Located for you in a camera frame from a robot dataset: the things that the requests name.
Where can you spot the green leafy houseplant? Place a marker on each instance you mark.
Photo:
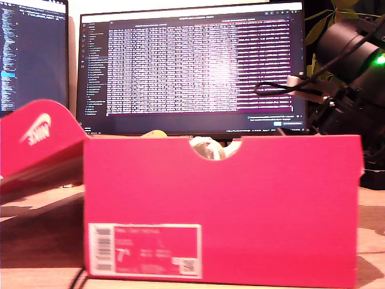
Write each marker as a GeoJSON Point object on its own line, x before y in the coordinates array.
{"type": "Point", "coordinates": [319, 27]}

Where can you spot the red Nike shoebox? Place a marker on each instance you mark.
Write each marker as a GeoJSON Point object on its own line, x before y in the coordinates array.
{"type": "Point", "coordinates": [225, 204]}

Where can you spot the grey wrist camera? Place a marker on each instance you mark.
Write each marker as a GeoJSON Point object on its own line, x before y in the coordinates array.
{"type": "Point", "coordinates": [293, 82]}

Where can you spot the black monitor with code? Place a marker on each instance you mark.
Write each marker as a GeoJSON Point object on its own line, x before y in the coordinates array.
{"type": "Point", "coordinates": [39, 54]}

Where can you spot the tan shoe part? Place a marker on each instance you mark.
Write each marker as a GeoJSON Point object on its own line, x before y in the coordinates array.
{"type": "Point", "coordinates": [155, 134]}

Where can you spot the black plant pot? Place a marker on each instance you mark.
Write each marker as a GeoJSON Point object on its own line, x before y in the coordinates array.
{"type": "Point", "coordinates": [374, 180]}

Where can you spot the large black computer monitor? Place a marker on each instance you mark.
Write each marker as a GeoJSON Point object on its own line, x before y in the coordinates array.
{"type": "Point", "coordinates": [180, 69]}

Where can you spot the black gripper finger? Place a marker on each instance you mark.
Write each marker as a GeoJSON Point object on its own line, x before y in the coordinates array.
{"type": "Point", "coordinates": [287, 132]}

